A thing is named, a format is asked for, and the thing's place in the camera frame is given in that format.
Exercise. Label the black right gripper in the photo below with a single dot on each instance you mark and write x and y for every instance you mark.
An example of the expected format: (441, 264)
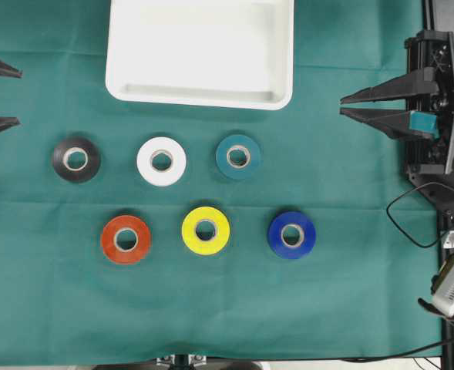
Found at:
(434, 154)

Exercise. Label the black tape roll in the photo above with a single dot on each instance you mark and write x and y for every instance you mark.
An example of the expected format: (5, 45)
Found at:
(76, 159)

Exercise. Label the red tape roll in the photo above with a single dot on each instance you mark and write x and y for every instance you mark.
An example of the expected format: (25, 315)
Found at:
(125, 240)

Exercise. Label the blue tape roll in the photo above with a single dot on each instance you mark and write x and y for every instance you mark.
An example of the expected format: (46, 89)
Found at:
(291, 235)

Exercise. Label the white tape roll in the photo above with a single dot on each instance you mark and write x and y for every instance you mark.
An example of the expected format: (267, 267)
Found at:
(161, 161)

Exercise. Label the teal tape roll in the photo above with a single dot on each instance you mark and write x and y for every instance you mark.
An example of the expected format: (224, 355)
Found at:
(238, 157)

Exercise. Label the white plastic tray case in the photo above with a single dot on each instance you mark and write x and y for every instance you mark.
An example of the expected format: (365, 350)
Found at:
(235, 54)

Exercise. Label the yellow tape roll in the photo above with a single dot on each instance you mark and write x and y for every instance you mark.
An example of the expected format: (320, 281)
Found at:
(205, 231)

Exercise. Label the small white tag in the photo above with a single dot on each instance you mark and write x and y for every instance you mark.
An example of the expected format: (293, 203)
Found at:
(448, 242)

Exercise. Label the green table cloth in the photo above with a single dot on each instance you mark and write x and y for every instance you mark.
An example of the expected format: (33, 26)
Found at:
(62, 302)

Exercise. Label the metal camera stand base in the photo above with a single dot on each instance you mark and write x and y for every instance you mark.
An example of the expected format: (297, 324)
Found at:
(189, 361)

